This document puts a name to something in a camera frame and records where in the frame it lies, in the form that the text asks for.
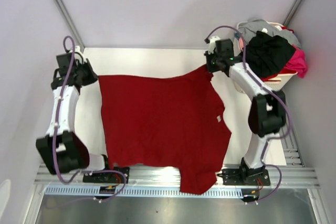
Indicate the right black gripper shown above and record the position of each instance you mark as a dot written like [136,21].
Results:
[209,68]

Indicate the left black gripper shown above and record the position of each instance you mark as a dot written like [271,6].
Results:
[93,76]

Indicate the red t shirt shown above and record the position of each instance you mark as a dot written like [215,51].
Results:
[175,122]

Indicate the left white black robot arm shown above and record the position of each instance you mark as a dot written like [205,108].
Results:
[61,145]

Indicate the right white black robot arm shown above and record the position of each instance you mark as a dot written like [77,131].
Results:
[267,113]

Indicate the grey garment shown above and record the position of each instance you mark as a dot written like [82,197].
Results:
[249,30]

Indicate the black garment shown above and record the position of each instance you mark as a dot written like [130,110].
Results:
[267,55]

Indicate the white perforated laundry basket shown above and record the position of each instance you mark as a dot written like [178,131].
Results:
[278,82]

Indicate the pink garment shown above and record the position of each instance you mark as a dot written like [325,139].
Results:
[296,65]

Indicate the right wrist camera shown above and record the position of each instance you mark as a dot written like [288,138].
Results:
[211,42]

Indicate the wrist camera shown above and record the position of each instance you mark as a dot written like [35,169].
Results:
[211,42]
[79,53]

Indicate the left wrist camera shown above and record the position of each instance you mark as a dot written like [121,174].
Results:
[79,53]

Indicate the left aluminium corner post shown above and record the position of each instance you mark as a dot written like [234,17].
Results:
[69,23]

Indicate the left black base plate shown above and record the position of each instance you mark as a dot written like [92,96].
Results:
[120,175]

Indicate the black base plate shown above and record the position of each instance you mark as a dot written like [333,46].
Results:
[235,177]
[120,175]

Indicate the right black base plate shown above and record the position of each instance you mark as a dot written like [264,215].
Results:
[235,177]

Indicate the slotted cable duct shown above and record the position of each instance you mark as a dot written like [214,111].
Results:
[172,192]

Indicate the aluminium mounting rail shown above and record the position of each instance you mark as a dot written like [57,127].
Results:
[139,175]

